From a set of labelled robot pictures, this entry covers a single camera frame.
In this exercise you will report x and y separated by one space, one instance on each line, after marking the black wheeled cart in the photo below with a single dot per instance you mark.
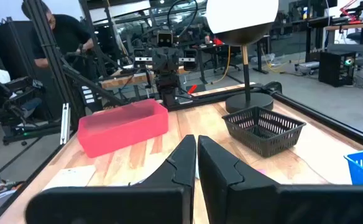
16 102

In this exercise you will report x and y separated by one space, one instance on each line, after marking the red plastic bin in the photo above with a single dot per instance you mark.
122 130

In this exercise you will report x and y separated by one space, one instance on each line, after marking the black aluminium rig frame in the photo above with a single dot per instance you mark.
324 119

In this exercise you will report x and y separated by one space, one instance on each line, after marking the wooden workbench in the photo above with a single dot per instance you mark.
122 79

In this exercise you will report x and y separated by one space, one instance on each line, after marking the person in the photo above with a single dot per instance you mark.
66 34

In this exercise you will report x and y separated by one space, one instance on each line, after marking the silver aluminium bracket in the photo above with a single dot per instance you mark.
65 124

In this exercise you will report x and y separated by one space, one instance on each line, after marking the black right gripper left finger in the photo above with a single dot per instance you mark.
175 177

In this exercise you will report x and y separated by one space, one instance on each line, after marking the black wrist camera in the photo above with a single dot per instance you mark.
165 39

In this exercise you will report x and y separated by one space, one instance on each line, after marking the white globe table lamp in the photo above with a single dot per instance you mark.
240 15

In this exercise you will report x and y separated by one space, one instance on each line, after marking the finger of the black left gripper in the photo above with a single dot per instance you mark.
190 59
140 54

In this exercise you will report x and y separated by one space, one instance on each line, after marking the black computer tower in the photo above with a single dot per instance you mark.
335 70

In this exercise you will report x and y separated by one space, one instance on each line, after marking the black mesh basket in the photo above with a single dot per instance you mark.
262 133

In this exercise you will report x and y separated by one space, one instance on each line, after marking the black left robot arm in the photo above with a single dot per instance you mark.
168 88

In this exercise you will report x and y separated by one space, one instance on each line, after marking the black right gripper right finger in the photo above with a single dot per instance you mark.
225 186

